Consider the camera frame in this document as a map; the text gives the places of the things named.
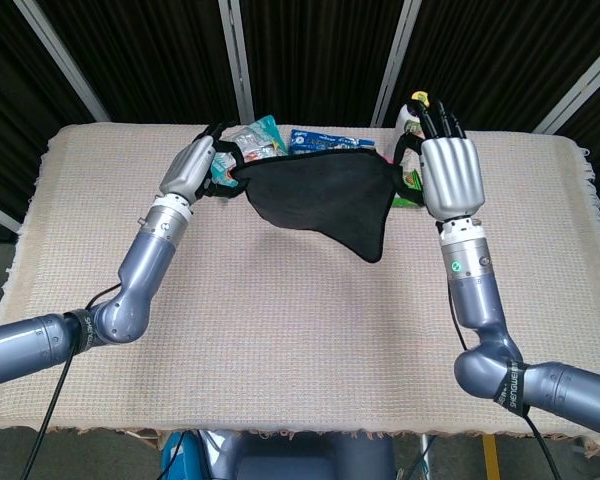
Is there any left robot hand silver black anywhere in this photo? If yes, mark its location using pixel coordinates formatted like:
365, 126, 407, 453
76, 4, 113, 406
158, 122, 242, 206

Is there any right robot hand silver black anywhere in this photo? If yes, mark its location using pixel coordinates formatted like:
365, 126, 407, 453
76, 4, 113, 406
393, 97, 486, 221

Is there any pink black-edged cloth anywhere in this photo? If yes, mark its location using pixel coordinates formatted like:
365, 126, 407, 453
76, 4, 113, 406
228, 148, 400, 265

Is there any green snack package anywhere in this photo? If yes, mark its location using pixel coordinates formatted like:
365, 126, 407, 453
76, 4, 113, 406
390, 165, 426, 209

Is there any white drink bottle yellow cap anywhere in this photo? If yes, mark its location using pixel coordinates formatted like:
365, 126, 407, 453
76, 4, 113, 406
395, 90, 432, 169

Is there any teal and silver snack bag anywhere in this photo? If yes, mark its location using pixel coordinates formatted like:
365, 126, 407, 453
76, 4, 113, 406
209, 115, 289, 201

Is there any blue cookie package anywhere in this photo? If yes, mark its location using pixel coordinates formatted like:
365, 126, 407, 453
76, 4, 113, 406
288, 128, 377, 158

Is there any beige woven tablecloth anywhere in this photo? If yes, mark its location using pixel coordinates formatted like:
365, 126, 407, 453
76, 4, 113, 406
0, 122, 600, 444

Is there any metal table leg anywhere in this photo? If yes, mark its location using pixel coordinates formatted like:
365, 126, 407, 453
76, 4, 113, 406
404, 434, 437, 480

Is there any blue plastic object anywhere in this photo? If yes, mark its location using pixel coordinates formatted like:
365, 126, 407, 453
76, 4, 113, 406
159, 430, 206, 480

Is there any grey-blue robot torso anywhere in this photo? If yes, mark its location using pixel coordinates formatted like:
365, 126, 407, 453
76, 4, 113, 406
199, 429, 397, 480

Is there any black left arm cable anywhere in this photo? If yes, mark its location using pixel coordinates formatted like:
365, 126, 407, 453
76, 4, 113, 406
19, 283, 124, 480

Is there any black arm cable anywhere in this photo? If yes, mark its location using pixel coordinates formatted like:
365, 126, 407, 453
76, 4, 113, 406
447, 283, 565, 480
19, 283, 124, 480

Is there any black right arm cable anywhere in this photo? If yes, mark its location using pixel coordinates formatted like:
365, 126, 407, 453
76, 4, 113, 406
447, 283, 565, 480

